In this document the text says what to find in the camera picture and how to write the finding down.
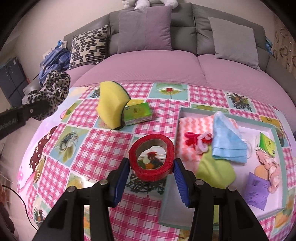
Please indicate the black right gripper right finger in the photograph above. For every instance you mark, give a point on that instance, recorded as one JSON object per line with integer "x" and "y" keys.
{"x": 185, "y": 180}

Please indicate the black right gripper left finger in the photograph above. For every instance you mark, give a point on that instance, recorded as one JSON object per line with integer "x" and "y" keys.
{"x": 117, "y": 181}

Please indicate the red tape roll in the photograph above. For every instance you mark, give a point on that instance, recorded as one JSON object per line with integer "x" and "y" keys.
{"x": 151, "y": 157}

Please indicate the red pink pipe-cleaner flower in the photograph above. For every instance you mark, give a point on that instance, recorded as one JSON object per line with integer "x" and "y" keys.
{"x": 198, "y": 141}

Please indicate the leopard print scrunchie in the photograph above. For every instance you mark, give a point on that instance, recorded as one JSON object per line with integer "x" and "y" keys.
{"x": 53, "y": 92}

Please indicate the light blue face mask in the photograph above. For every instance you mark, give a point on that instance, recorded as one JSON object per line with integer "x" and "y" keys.
{"x": 227, "y": 142}

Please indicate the green tissue pack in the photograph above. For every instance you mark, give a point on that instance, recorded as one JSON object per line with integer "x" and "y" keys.
{"x": 137, "y": 113}
{"x": 265, "y": 144}

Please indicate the yellow green kitchen sponge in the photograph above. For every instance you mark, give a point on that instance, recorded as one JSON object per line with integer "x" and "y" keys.
{"x": 112, "y": 101}

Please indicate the lime green cloth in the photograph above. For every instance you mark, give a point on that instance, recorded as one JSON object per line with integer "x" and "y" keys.
{"x": 218, "y": 173}

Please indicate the dark cabinet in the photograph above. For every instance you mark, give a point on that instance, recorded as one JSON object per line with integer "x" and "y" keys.
{"x": 13, "y": 81}

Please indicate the pink plaid picture tablecloth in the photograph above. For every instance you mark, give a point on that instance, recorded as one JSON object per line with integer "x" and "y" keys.
{"x": 75, "y": 147}

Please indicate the purple printed packet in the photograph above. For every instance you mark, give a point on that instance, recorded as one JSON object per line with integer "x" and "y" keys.
{"x": 256, "y": 191}

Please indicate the blue crumpled clothing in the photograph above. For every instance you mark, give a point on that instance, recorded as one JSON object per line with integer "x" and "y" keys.
{"x": 58, "y": 59}

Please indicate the pink fluffy scrunchie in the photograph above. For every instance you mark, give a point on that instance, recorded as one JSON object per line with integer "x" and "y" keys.
{"x": 268, "y": 170}

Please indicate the grey sofa with pink cover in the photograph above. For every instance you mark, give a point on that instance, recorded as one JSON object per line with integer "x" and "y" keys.
{"x": 191, "y": 59}

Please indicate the black beige patterned cushion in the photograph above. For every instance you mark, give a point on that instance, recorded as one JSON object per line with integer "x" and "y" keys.
{"x": 89, "y": 48}

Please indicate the grey square cushion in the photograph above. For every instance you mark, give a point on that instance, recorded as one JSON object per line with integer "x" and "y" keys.
{"x": 234, "y": 42}

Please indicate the mauve square cushion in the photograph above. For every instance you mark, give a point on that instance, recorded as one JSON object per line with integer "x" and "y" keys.
{"x": 144, "y": 29}

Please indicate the white plush toy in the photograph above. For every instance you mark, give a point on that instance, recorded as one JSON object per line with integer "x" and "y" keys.
{"x": 138, "y": 4}

